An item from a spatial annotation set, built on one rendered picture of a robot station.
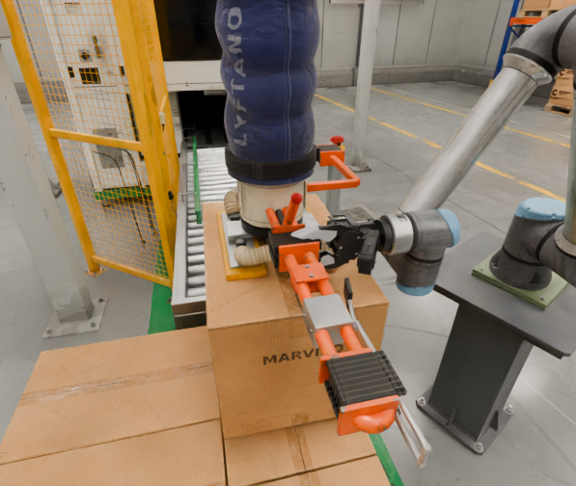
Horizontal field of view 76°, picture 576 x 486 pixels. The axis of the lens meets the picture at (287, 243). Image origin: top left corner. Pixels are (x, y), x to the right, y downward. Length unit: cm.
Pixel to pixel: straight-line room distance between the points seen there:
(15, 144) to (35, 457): 132
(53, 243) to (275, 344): 162
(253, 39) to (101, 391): 109
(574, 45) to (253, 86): 62
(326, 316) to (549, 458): 158
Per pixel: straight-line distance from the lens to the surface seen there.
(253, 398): 97
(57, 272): 234
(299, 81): 81
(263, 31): 78
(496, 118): 99
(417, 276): 91
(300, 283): 65
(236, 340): 81
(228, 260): 92
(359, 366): 51
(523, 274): 143
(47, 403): 141
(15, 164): 211
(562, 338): 135
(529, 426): 210
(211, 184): 272
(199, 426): 120
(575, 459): 210
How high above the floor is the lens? 153
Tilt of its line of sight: 31 degrees down
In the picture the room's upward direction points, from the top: straight up
